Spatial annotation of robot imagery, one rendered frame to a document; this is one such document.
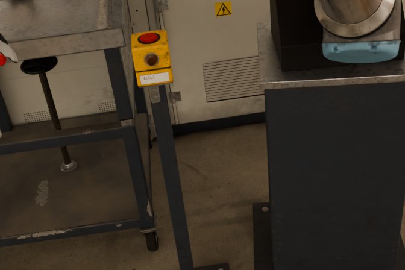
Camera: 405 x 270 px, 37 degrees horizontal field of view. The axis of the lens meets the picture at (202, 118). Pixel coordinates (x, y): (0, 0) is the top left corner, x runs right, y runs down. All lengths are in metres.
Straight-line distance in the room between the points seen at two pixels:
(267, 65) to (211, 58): 0.88
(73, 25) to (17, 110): 0.97
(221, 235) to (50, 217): 0.57
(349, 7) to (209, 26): 1.26
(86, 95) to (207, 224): 0.72
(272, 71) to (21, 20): 0.68
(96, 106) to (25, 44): 0.93
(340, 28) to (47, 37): 0.75
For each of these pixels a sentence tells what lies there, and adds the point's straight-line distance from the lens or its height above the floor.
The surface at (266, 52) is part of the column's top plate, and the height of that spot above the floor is 0.75.
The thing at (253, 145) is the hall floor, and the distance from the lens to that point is 2.46.
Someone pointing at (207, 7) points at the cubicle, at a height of 0.56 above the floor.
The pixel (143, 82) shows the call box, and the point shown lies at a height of 0.82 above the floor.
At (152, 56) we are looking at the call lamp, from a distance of 1.32.
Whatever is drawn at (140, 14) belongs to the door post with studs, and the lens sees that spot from 2.28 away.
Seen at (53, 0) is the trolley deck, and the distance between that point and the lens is 1.78.
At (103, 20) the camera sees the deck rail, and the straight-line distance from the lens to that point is 1.59.
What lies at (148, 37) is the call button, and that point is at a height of 0.91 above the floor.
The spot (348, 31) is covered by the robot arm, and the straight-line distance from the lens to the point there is 1.17.
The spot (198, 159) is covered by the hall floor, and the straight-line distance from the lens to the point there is 2.42.
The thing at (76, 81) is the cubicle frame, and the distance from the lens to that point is 2.42.
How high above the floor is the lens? 1.51
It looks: 35 degrees down
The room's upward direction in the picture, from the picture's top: 7 degrees counter-clockwise
